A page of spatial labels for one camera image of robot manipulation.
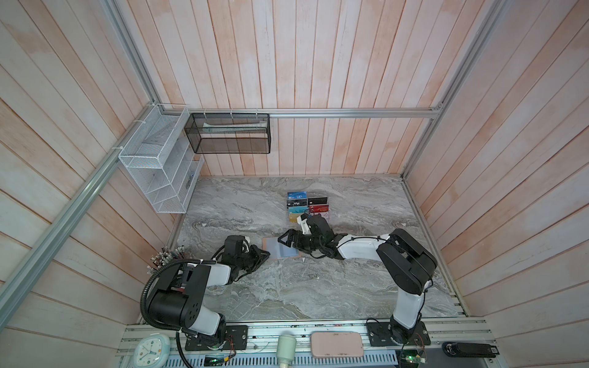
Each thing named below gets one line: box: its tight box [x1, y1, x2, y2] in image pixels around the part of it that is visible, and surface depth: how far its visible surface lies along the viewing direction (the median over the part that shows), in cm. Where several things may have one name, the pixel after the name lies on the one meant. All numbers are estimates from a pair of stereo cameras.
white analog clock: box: [132, 334, 172, 368], surface depth 70 cm
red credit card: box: [309, 204, 330, 213], surface depth 103 cm
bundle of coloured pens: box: [146, 245, 185, 276], surface depth 77 cm
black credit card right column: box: [307, 197, 328, 205], surface depth 103 cm
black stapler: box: [441, 341, 501, 359], surface depth 70 cm
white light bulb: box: [276, 334, 297, 368], surface depth 67 cm
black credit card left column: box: [286, 199, 308, 207], surface depth 103 cm
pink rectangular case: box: [310, 331, 365, 359], surface depth 73 cm
